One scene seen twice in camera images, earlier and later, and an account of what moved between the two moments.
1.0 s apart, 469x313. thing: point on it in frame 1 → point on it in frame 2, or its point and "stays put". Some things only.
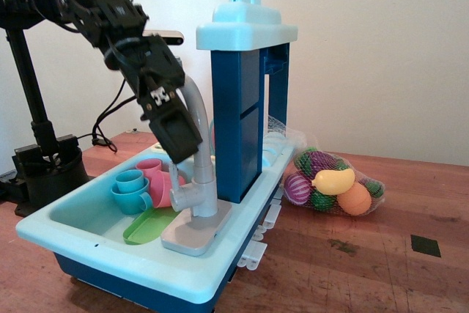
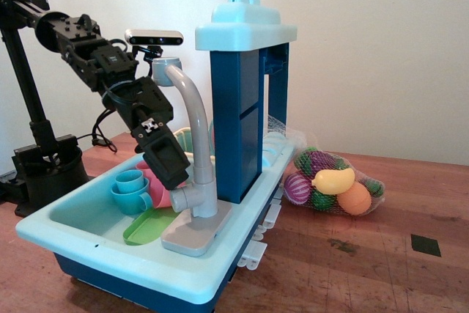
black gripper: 149,61 → 162,152
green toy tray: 149,226 stays put
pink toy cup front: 160,188 stays put
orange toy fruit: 356,201 stays put
